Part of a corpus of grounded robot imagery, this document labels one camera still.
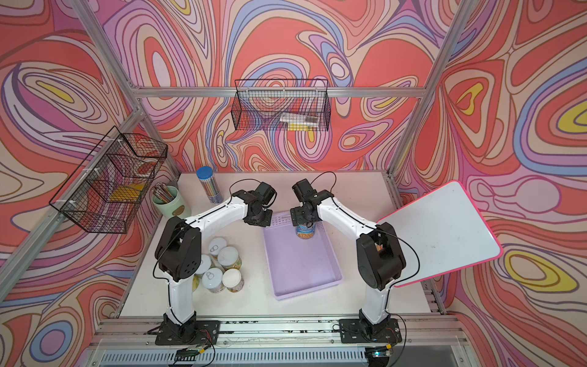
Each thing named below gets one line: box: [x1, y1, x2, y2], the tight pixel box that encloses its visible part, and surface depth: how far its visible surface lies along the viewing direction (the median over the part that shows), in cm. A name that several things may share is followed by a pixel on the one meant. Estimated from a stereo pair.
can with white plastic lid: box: [221, 267, 245, 293], surface depth 81 cm
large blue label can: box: [295, 221, 317, 240], surface depth 94 cm
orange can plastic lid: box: [217, 246, 243, 271], surface depth 85 cm
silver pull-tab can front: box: [201, 267, 224, 293], surface depth 81 cm
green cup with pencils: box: [151, 181, 192, 218], surface depth 94 cm
